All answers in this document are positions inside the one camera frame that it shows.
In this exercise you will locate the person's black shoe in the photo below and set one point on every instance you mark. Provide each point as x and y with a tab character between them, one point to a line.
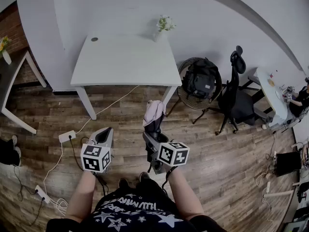
123	184
144	176

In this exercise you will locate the small white power strip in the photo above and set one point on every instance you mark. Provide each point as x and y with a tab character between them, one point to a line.
268	188

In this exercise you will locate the round wicker chair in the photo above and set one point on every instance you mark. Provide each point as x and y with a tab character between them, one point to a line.
193	103

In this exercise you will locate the person's right forearm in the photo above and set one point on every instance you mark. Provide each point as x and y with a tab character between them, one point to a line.
184	194

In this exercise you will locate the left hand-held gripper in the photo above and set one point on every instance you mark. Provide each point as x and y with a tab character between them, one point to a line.
95	158

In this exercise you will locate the black office chair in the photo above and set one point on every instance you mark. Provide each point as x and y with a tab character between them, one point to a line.
237	103

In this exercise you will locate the pink and black umbrella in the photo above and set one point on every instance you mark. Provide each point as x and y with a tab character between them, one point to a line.
154	112

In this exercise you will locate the light round-edged table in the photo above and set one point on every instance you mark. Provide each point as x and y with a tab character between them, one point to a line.
272	93

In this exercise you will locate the black backpack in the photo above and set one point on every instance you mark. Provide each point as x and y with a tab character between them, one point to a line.
201	78

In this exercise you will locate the black box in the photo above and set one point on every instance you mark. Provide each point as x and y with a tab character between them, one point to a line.
288	163

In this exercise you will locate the white vase with yellow flowers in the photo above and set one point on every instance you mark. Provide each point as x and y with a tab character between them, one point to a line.
5	49

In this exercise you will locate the person's left forearm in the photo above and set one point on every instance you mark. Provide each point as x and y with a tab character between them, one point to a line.
80	197

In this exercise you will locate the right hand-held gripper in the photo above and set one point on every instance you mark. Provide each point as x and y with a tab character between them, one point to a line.
172	155

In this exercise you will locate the person's black right shoe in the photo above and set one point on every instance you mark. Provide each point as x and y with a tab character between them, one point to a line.
144	176

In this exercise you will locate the person's black left shoe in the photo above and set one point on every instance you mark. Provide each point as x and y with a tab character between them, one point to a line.
123	184

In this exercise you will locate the black star print shirt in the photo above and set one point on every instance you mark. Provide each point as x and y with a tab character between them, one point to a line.
140	211

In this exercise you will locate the grey table with white legs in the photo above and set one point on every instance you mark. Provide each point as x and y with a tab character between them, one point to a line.
7	81

